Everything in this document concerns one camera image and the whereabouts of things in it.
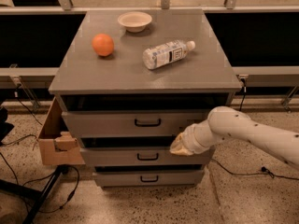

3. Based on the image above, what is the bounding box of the grey middle drawer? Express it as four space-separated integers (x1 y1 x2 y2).
80 136 215 166

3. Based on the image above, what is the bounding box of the grey drawer cabinet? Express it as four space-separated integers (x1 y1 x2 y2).
48 8 243 189

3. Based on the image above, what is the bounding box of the grey drawer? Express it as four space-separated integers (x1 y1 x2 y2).
80 136 215 166
62 110 206 138
93 164 205 188

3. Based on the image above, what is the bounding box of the black cable floor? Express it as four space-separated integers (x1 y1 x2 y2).
210 158 299 182
0 87 80 215

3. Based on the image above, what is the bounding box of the grey bottom drawer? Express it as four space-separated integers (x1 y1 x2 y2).
93 164 205 188

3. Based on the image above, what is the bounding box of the black cable behind cabinet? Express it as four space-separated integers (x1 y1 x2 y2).
237 77 248 112

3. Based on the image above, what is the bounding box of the clear plastic water bottle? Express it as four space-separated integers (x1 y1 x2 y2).
142 40 195 70

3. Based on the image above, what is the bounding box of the metal railing frame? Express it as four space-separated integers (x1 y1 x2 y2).
0 0 299 114

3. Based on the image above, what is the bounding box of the grey top drawer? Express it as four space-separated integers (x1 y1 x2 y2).
62 110 206 138

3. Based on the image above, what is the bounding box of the black cable right floor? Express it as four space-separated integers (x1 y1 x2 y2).
210 158 299 182

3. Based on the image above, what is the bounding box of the black cable left floor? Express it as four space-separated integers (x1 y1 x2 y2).
0 87 80 215

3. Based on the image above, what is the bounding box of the cardboard box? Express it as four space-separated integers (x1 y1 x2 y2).
38 99 84 165

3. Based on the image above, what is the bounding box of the orange fruit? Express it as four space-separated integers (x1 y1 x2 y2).
92 34 114 57

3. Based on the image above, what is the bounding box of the beige paper bowl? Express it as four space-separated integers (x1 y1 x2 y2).
118 11 152 33

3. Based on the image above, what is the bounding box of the black tripod stand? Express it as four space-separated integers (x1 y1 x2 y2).
0 165 70 224

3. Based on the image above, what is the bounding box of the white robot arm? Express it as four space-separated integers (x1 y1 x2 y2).
170 106 299 170

